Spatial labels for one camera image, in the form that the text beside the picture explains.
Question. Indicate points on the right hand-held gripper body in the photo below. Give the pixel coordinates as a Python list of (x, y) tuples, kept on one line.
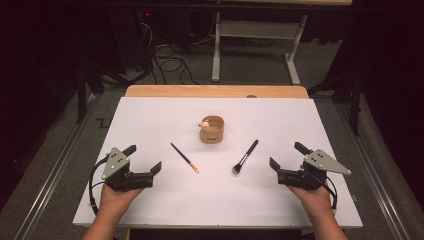
[(320, 163)]

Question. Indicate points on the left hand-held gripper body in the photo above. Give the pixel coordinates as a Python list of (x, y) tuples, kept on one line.
[(115, 165)]

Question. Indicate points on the thin black makeup brush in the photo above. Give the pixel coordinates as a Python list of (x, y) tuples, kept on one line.
[(181, 155)]

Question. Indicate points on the thick black makeup brush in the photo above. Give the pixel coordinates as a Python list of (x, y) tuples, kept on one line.
[(246, 156)]

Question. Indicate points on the small wooden cup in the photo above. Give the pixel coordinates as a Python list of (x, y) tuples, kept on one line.
[(211, 136)]

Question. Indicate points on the person's left hand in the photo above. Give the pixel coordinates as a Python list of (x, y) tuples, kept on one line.
[(115, 200)]

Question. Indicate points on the person's right hand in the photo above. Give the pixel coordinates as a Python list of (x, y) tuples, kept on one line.
[(315, 201)]

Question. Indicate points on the small grey table clip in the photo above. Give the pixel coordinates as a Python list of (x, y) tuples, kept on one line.
[(355, 198)]

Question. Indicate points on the white table board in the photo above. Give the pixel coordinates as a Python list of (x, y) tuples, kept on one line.
[(200, 200)]

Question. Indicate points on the black metal stand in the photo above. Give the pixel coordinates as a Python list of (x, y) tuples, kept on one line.
[(355, 103), (81, 96)]

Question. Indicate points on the wooden table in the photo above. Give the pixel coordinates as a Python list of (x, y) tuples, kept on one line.
[(216, 91)]

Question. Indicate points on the dark curtain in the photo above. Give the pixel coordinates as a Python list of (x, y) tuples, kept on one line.
[(393, 83), (33, 83)]

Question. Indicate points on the black device with red light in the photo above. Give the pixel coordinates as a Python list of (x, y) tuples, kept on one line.
[(146, 14)]

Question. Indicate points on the metal floor rail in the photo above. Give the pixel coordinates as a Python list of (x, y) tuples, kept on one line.
[(373, 173), (56, 166)]

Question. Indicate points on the white metal table frame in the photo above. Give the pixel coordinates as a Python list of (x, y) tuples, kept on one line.
[(256, 29)]

